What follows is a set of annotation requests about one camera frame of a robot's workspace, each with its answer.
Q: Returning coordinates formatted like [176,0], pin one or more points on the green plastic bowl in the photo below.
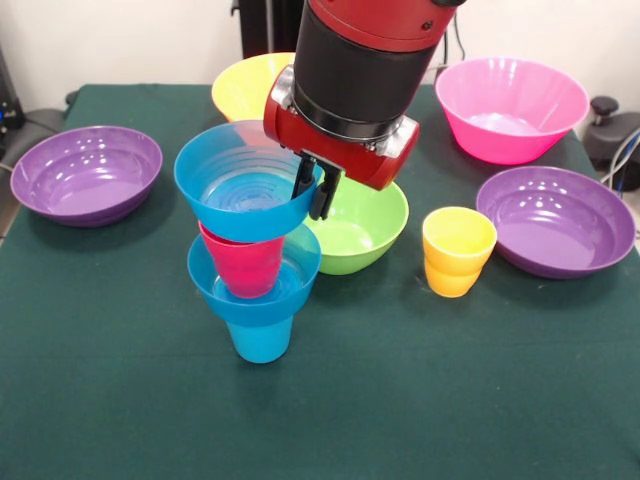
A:
[370,225]

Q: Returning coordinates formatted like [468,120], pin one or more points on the black clamp with knob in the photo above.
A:
[612,132]

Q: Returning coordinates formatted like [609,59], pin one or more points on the grey rounded base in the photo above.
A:
[42,125]

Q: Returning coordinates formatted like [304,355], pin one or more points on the pink plastic bowl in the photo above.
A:
[507,140]

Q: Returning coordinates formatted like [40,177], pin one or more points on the blue plastic cup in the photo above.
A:
[260,345]

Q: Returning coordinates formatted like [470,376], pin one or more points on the small blue plastic bowl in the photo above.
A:
[240,220]
[255,310]

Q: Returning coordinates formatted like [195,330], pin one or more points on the black equipment box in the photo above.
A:
[9,110]

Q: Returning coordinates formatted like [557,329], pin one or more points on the purple plastic bowl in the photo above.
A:
[555,235]
[85,185]

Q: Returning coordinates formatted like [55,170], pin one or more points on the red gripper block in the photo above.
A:
[335,150]

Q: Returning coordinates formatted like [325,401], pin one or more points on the red plastic cup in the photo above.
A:
[245,270]

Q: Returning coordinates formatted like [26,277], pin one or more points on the small black table clamp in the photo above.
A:
[72,96]

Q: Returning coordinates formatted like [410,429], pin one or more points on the yellow plastic cup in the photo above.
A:
[452,275]

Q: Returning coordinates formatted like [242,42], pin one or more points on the dark green tablecloth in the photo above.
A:
[320,400]

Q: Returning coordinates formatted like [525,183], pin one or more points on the orange plastic bowl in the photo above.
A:
[240,90]

